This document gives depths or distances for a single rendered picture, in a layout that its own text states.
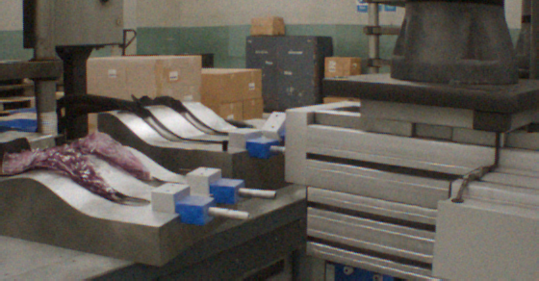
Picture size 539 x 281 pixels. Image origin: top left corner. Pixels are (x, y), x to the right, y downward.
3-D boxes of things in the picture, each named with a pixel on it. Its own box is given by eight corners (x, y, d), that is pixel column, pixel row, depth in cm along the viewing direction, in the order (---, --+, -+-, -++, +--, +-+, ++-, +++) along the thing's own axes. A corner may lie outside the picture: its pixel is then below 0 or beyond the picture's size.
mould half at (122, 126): (314, 176, 121) (315, 111, 119) (232, 205, 100) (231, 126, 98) (148, 149, 150) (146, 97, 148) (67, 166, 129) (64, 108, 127)
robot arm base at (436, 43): (532, 81, 65) (534, -2, 64) (494, 88, 54) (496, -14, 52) (423, 73, 75) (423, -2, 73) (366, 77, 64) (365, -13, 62)
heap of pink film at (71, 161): (164, 176, 95) (162, 129, 94) (103, 203, 79) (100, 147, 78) (46, 164, 104) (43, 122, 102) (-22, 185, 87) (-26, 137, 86)
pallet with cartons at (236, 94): (262, 137, 647) (262, 69, 635) (222, 150, 575) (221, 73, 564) (177, 130, 703) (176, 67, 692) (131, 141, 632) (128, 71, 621)
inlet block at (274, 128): (340, 138, 111) (332, 116, 107) (329, 157, 108) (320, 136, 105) (282, 132, 118) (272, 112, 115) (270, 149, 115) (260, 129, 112)
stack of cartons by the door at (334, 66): (388, 120, 785) (389, 59, 772) (377, 123, 759) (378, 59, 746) (334, 114, 836) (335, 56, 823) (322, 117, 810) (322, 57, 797)
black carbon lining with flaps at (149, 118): (272, 144, 119) (272, 96, 117) (219, 157, 106) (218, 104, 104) (154, 129, 139) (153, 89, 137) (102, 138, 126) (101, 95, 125)
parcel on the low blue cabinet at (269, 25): (286, 36, 856) (286, 16, 852) (271, 36, 830) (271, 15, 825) (263, 36, 881) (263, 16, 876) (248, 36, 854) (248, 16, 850)
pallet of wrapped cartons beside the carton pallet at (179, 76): (215, 156, 549) (214, 54, 535) (144, 171, 480) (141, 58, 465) (130, 141, 623) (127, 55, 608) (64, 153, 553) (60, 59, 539)
